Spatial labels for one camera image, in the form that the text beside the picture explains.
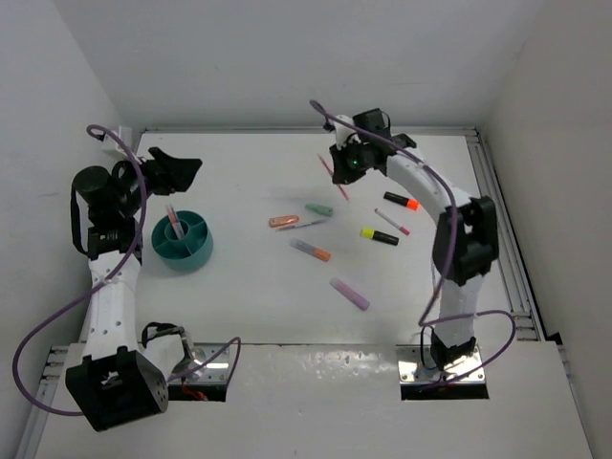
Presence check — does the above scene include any orange clear pen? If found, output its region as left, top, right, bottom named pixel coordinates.
left=169, top=212, right=185, bottom=239

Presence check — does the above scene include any white pink marker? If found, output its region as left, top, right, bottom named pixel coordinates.
left=374, top=208, right=410, bottom=236

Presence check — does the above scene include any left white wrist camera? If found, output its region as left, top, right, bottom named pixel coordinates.
left=100, top=124, right=135, bottom=157

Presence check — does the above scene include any purple cable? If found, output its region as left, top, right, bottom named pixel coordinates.
left=11, top=124, right=242, bottom=418
left=309, top=98, right=518, bottom=386

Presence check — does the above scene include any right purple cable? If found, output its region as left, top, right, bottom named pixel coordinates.
left=309, top=98, right=518, bottom=386

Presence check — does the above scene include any yellow black highlighter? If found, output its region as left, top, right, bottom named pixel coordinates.
left=360, top=228, right=400, bottom=247

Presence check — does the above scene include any aluminium frame rail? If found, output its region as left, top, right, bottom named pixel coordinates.
left=466, top=131, right=546, bottom=341

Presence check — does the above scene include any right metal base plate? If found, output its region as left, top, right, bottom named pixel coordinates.
left=396, top=344, right=486, bottom=385

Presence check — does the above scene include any teal round divided organizer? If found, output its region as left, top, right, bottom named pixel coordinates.
left=151, top=210, right=214, bottom=273

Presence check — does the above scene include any orange black highlighter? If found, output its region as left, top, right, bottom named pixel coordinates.
left=383, top=191, right=420, bottom=211

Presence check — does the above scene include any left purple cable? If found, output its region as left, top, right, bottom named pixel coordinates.
left=11, top=124, right=242, bottom=418

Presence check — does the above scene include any grey orange highlighter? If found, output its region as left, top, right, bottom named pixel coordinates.
left=290, top=238, right=331, bottom=262

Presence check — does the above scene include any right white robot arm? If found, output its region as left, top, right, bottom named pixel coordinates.
left=324, top=109, right=499, bottom=369

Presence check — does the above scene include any green correction tape case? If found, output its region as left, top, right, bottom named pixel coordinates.
left=305, top=203, right=334, bottom=217

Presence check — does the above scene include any purple clear pen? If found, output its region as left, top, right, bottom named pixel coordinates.
left=276, top=219, right=329, bottom=232

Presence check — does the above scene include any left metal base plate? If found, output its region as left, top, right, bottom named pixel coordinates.
left=174, top=343, right=236, bottom=385

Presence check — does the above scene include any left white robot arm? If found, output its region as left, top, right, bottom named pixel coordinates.
left=65, top=147, right=202, bottom=431

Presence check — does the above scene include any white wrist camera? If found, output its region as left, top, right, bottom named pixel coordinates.
left=100, top=124, right=135, bottom=157
left=323, top=115, right=361, bottom=150

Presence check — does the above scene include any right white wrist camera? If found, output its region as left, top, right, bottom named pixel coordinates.
left=323, top=115, right=361, bottom=150

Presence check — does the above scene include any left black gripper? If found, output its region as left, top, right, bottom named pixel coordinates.
left=114, top=147, right=200, bottom=218

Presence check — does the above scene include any metal base plate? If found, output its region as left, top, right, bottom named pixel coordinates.
left=174, top=343, right=236, bottom=385
left=396, top=344, right=486, bottom=385

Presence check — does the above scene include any red clear pen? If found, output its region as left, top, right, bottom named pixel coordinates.
left=317, top=155, right=350, bottom=202

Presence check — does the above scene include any pink lilac highlighter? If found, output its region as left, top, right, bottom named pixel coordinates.
left=330, top=277, right=370, bottom=311

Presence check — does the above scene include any orange correction tape case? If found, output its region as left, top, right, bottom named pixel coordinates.
left=268, top=215, right=299, bottom=229

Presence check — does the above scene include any blue clear pen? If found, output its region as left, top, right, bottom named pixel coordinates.
left=165, top=204, right=185, bottom=239

